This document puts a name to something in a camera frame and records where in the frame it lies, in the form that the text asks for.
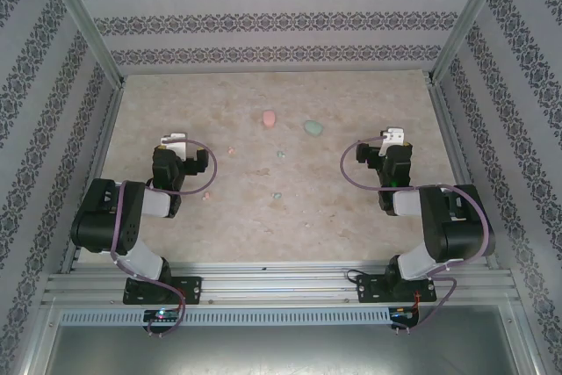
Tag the aluminium frame post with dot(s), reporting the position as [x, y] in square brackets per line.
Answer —
[83, 19]
[470, 15]

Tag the grey metal sheet panel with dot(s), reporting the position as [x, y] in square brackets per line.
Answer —
[281, 348]

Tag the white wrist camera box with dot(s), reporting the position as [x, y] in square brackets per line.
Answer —
[175, 140]
[393, 135]

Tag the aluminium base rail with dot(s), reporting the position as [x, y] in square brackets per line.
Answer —
[281, 280]

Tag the green earbud charging case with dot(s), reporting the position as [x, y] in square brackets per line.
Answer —
[313, 128]

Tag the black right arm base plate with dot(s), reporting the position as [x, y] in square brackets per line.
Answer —
[371, 289]

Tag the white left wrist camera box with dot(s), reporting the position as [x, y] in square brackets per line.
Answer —
[175, 140]

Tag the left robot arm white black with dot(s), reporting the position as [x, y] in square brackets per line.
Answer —
[105, 217]

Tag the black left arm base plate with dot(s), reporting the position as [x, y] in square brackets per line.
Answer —
[191, 289]

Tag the pink earbud charging case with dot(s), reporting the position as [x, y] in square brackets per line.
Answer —
[269, 119]

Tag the aluminium side rail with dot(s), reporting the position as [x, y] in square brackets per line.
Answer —
[98, 164]
[452, 138]

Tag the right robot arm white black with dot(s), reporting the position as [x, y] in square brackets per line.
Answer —
[461, 225]

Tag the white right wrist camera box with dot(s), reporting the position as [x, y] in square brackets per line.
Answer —
[393, 135]

